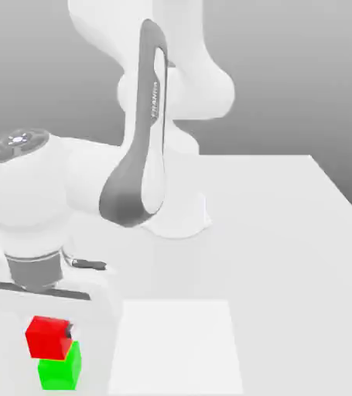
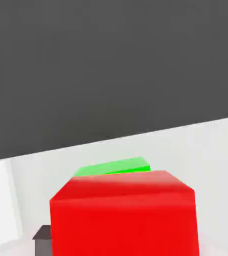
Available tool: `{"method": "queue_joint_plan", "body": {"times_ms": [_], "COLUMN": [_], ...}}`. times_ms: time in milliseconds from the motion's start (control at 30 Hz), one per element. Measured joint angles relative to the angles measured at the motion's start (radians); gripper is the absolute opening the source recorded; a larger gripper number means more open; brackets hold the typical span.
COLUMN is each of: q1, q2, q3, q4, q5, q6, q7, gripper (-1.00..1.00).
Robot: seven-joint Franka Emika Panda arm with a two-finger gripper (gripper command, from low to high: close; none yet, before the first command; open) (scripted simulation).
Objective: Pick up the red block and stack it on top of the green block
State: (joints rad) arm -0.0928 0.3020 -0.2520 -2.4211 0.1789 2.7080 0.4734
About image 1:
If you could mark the small green cube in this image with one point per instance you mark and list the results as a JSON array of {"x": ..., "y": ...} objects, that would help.
[{"x": 61, "y": 372}]

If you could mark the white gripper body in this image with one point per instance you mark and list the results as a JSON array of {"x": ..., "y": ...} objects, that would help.
[{"x": 98, "y": 297}]

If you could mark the small red cube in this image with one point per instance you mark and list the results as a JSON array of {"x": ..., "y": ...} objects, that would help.
[{"x": 45, "y": 338}]

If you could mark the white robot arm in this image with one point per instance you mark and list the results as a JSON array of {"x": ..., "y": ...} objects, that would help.
[{"x": 39, "y": 191}]

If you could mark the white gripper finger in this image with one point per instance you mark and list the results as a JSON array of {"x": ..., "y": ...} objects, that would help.
[{"x": 69, "y": 331}]

